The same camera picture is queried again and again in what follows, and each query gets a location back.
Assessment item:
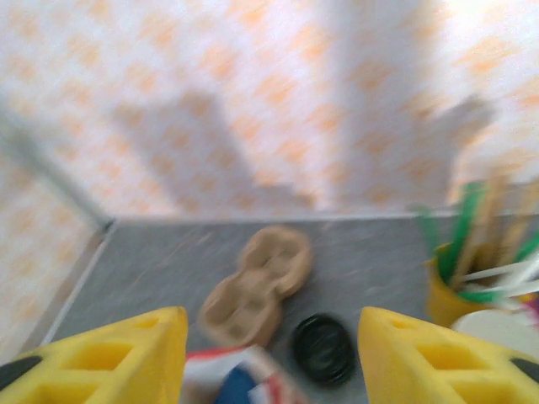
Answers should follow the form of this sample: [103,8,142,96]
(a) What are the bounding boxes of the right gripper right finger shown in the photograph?
[357,306,539,404]

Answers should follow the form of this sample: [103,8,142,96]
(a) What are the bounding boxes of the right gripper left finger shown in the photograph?
[0,306,189,404]

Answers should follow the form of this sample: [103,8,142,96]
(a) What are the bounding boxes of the red paper gift bag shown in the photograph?
[184,344,308,404]

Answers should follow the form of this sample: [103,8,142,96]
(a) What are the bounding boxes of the navy blue paper napkin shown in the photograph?
[214,364,263,404]

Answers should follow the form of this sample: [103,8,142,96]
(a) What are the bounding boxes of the paper cup stack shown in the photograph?
[450,308,539,359]

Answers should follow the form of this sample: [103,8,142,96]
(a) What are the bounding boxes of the yellow stirrer holder cup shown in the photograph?
[425,243,485,327]

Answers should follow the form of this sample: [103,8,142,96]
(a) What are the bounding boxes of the white wrapped straw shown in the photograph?
[459,261,539,284]
[462,276,539,296]

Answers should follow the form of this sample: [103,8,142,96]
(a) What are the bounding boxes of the black cup lid stack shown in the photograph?
[290,313,360,385]

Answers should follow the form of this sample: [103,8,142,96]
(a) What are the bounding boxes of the green plastic stirrer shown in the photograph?
[437,181,486,277]

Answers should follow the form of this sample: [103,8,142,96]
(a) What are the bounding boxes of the brown pulp cup carrier stack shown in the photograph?
[197,226,313,348]

